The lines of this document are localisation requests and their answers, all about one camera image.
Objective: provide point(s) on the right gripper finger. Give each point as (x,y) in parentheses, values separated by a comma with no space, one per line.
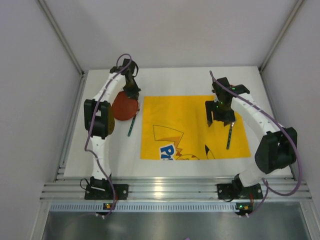
(210,109)
(229,121)

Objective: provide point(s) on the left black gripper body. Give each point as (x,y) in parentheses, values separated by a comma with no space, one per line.
(131,90)

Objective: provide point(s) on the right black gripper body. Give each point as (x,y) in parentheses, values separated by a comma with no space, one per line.
(220,113)

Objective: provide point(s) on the red round plate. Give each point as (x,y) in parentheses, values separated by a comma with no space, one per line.
(124,108)

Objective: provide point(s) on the yellow pikachu placemat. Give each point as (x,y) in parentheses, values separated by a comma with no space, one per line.
(175,128)

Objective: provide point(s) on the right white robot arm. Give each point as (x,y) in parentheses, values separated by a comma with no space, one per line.
(277,145)

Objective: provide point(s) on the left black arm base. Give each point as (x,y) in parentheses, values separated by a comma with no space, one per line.
(101,189)

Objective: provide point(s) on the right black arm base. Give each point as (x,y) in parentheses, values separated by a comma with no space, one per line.
(236,191)

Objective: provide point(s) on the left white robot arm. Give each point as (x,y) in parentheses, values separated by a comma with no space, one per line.
(99,120)

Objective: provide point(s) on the aluminium rail frame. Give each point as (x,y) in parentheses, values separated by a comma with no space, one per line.
(171,188)

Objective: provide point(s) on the slotted cable duct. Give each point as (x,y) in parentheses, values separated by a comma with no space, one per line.
(150,207)

